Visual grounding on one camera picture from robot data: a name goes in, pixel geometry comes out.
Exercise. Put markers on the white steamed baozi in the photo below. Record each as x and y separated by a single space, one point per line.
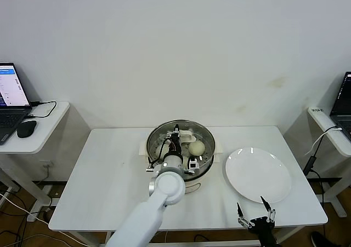
197 148

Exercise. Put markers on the white table leg frame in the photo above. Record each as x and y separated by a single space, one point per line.
208 243

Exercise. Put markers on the white round plate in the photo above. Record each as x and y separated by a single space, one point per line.
257 173

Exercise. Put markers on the white wall socket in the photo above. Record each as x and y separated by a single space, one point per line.
46 164

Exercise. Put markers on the laptop with dark screen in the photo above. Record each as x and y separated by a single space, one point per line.
344 93

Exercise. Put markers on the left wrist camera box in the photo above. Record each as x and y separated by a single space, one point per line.
193 165

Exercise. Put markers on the cream electric cooker base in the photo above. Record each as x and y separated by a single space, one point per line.
194 185

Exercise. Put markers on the black computer mouse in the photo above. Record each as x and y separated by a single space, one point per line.
26 128

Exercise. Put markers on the laptop with white screen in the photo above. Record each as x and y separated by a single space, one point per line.
11 93

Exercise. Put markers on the white side table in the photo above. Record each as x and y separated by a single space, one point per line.
329 137
41 137

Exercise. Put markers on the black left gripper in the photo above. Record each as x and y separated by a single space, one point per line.
176 145

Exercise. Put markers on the white label sticker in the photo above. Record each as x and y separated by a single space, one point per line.
317 110

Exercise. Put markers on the black shoe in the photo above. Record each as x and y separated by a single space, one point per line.
319 240

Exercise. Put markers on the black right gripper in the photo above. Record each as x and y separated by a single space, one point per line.
263 227

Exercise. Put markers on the stainless steel steamer basket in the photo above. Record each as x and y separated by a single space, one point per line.
211 155

